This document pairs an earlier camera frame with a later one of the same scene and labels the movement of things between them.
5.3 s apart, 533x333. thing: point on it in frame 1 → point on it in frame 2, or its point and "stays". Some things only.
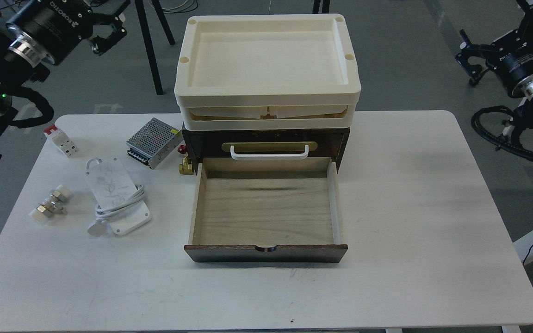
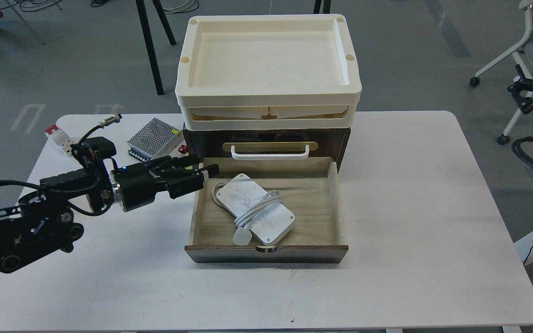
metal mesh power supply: [153, 142] stays
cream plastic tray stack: [267, 72] stays
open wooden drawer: [266, 210] stays
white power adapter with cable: [119, 201] → [257, 214]
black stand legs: [142, 19] stays
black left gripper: [48, 30] → [135, 186]
